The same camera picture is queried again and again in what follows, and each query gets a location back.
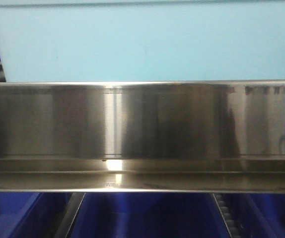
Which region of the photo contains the stainless steel shelf rail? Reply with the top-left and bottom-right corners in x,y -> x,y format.
0,80 -> 285,193

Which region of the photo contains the dark blue bin lower left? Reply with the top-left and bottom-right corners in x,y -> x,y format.
0,192 -> 71,238

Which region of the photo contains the light blue plastic bin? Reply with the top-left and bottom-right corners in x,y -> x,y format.
0,0 -> 285,82

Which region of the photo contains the dark blue bin lower right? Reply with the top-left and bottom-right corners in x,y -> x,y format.
224,193 -> 285,238

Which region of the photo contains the dark blue bin lower middle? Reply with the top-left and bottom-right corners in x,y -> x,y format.
71,192 -> 229,238

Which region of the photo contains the roller track divider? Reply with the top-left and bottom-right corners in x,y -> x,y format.
211,193 -> 241,238

